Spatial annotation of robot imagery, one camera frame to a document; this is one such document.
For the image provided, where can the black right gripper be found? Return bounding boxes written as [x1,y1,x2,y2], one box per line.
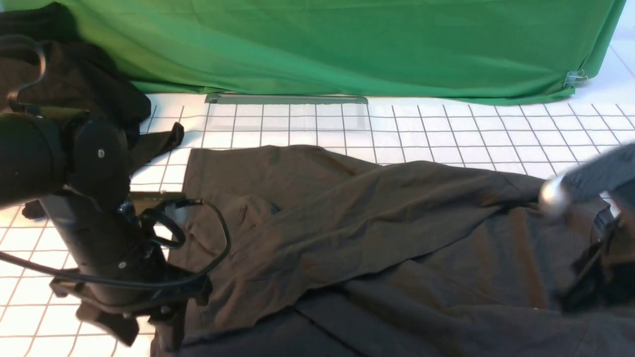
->
[557,206,635,313]

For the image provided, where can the green backdrop cloth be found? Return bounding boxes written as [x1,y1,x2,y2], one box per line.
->
[0,0,627,106]

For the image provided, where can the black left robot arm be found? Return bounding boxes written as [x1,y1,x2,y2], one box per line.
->
[1,111,212,350]

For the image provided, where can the gray long-sleeved shirt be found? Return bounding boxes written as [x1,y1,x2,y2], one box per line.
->
[150,145,634,357]

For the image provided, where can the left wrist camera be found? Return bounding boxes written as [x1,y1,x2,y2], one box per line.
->
[129,191,189,227]

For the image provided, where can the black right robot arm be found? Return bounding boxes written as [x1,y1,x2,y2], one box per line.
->
[557,194,635,314]

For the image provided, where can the pile of black clothes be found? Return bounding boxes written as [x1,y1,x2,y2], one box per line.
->
[0,3,185,220]

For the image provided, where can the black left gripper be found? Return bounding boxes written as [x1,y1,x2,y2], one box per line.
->
[41,191,213,347]

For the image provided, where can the silver binder clip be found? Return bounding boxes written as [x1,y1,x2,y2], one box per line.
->
[563,69,589,89]

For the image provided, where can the white grid mat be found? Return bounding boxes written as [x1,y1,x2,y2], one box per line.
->
[1,94,634,357]

